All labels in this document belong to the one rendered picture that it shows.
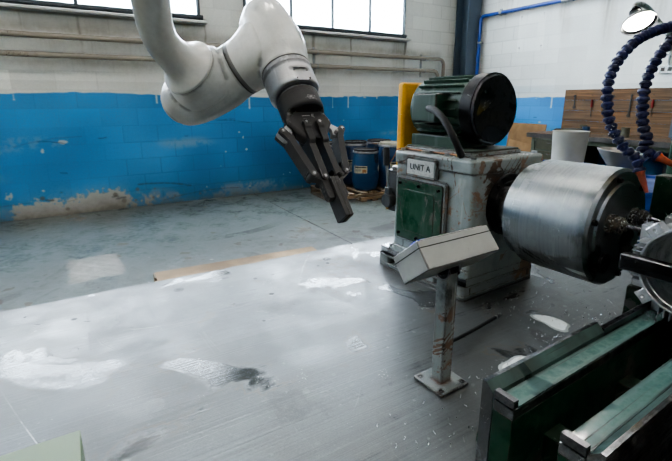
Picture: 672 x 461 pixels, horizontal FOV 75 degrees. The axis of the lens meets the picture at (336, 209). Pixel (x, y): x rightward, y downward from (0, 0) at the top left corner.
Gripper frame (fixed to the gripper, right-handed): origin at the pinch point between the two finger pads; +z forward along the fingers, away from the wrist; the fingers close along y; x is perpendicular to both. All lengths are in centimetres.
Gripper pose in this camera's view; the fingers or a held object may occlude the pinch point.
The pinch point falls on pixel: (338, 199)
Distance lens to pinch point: 69.6
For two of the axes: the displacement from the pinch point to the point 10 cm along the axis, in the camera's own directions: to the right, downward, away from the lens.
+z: 3.5, 8.8, -3.3
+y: 8.3, -1.4, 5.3
